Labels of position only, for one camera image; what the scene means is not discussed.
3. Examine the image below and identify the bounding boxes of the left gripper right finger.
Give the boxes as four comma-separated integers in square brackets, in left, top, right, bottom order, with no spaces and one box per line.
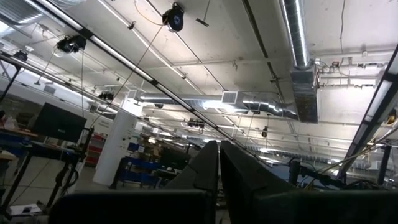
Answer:
[220,140,398,224]

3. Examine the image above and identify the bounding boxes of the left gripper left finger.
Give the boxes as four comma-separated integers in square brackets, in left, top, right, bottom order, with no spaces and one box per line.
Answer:
[49,140,219,224]

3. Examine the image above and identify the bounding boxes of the blue cart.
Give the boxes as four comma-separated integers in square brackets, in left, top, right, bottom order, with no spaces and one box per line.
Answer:
[110,155,163,189]

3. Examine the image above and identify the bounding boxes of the white round pillar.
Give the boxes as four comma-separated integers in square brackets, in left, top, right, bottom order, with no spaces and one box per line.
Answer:
[92,107,144,187]

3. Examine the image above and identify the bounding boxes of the red shelf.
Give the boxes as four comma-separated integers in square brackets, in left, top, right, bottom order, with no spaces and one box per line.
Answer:
[85,133,104,167]

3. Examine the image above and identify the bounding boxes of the black flat monitor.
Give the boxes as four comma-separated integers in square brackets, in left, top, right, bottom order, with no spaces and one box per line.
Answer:
[32,102,88,144]

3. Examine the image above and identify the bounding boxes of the black workshop desk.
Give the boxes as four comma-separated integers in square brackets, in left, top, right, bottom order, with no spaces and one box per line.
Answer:
[0,127,85,216]

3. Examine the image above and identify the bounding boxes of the black reel with blue label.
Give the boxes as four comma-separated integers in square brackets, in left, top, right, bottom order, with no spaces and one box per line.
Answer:
[161,2,185,33]

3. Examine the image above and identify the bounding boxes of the black upright post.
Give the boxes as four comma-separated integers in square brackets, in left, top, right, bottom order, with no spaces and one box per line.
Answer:
[288,159,302,186]

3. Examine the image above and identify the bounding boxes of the yellow cable bundle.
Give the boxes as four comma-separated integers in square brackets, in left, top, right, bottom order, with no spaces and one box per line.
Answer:
[306,129,398,189]

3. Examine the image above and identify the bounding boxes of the silver duct with vent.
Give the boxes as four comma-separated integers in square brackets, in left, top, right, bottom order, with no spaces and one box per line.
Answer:
[138,90,299,121]

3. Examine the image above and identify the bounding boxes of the black frame bar with light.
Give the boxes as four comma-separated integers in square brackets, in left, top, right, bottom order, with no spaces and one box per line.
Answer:
[337,43,398,182]
[23,0,268,162]

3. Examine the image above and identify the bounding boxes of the silver ceiling duct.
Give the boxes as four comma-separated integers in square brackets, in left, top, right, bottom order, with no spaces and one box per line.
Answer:
[279,0,320,124]

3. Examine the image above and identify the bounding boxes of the black cable reel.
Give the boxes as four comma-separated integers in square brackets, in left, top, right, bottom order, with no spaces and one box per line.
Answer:
[55,34,87,54]

